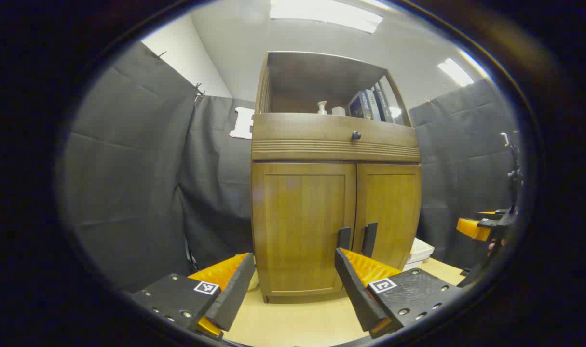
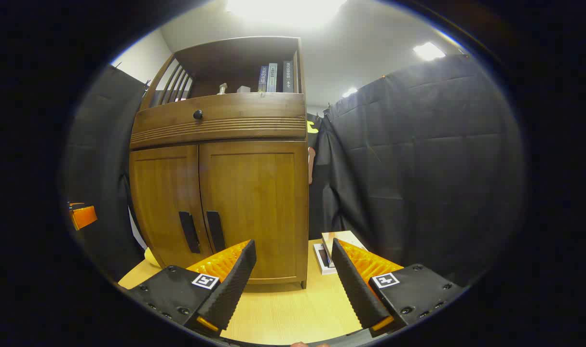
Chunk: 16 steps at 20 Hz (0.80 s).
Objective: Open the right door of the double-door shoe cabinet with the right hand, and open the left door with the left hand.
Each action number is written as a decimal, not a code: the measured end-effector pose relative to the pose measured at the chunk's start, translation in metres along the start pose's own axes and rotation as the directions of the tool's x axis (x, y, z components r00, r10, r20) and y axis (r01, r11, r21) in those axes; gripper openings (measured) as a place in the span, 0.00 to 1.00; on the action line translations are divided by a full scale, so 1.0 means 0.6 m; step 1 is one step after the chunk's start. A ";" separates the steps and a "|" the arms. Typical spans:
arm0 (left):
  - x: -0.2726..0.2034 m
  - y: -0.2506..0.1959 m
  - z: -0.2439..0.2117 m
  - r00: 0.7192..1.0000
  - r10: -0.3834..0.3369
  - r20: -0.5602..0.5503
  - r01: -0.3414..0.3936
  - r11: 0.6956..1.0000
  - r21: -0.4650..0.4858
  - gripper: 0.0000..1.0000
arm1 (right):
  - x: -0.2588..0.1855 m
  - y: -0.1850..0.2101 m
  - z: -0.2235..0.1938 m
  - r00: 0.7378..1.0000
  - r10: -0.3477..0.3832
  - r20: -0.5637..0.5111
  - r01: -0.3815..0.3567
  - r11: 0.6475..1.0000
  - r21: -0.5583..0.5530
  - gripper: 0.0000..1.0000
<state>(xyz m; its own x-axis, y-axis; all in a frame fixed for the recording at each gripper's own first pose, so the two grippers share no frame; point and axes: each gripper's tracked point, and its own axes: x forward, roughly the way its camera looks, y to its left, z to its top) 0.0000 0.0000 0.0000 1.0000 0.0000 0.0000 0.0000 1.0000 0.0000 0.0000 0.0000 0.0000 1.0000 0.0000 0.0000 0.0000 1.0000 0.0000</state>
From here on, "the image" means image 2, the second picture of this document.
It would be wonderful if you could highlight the cream paperback book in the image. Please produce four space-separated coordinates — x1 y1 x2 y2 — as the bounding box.
322 230 368 257

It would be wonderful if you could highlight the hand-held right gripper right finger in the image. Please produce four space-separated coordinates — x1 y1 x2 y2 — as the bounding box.
330 238 466 338

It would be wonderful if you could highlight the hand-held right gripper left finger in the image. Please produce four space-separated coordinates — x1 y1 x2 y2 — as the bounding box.
125 239 258 337

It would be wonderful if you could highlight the white book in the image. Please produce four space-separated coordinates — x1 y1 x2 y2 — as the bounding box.
313 243 339 275

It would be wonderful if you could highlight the wooden double-door shoe cabinet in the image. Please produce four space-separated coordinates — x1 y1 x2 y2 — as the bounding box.
129 36 310 292

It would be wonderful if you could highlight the black backdrop cloth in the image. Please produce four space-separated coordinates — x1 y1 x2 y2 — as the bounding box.
322 54 526 287
306 112 344 240
63 64 150 281

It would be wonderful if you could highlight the wooden cabinet door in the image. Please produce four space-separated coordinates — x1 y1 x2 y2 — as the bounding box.
199 141 309 286
130 145 213 269

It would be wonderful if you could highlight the wooden cabinet drawer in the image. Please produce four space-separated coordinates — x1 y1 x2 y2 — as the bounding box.
130 93 307 149

